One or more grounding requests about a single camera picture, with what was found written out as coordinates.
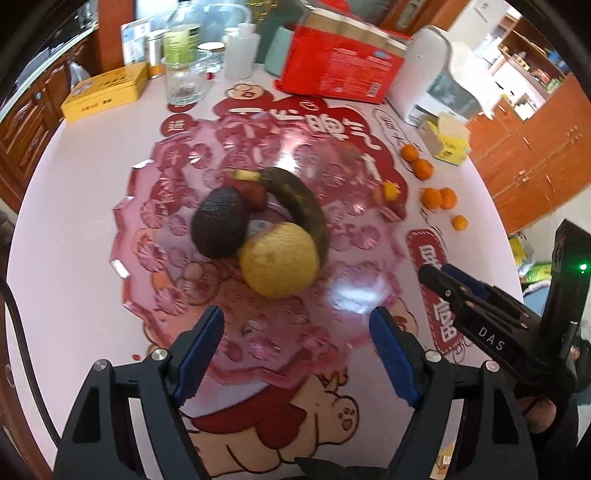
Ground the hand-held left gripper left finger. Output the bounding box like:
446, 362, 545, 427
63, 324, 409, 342
54, 305, 225, 480

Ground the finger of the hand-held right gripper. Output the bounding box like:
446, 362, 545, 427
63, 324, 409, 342
418, 265, 575, 393
441, 263, 543, 334

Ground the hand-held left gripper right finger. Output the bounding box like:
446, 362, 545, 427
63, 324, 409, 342
368, 305, 541, 480

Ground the pink transparent plastic plate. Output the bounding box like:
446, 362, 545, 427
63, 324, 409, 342
111, 117, 416, 398

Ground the person's right hand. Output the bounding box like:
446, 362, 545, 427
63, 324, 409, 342
517, 397, 561, 435

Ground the yellow green bag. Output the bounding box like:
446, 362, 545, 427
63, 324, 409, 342
508, 233, 555, 296

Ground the yellow pear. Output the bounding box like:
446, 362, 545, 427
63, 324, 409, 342
239, 222, 321, 298

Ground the yellow tissue pack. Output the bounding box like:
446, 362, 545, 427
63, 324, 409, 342
420, 113, 472, 166

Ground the wooden cabinet with doors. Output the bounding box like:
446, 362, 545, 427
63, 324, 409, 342
466, 74, 591, 232

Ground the dark avocado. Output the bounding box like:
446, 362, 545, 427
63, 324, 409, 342
191, 187, 247, 257

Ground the small red fruit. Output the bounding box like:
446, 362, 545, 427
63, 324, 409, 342
226, 171, 269, 213

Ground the overripe dark banana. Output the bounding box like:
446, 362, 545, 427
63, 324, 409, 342
259, 167, 331, 271

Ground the printed red white table cover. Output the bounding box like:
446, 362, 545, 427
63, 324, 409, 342
7, 69, 525, 480

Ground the white countertop appliance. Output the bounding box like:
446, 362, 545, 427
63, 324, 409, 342
385, 25, 499, 127

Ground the red paper cup package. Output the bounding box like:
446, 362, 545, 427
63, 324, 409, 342
274, 7, 414, 104

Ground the white refrigerator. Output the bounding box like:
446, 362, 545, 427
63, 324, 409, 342
443, 0, 513, 51

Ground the clear glass cup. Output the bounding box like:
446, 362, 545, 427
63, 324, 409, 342
161, 50, 212, 106

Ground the yellow tin box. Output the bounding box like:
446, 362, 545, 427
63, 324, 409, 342
61, 63, 148, 123

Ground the wooden cabinet with drawers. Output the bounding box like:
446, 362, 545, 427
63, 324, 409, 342
0, 28, 100, 204

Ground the teal jug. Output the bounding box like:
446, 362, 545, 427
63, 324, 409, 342
263, 25, 296, 77

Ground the white plastic bottle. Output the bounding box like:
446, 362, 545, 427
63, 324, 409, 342
225, 25, 260, 81

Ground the metal tin can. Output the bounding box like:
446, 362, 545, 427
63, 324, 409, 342
145, 28, 169, 79

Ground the glass bottle green label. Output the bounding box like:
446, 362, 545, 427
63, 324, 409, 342
164, 0, 204, 65

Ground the blue white box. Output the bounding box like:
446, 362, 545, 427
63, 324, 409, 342
121, 18, 155, 68

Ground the clear plastic container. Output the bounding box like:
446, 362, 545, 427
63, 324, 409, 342
203, 2, 252, 35

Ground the black cable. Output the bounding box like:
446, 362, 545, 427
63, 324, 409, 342
0, 277, 61, 444

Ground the wall shelf with jars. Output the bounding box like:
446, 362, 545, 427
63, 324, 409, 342
489, 14, 573, 93

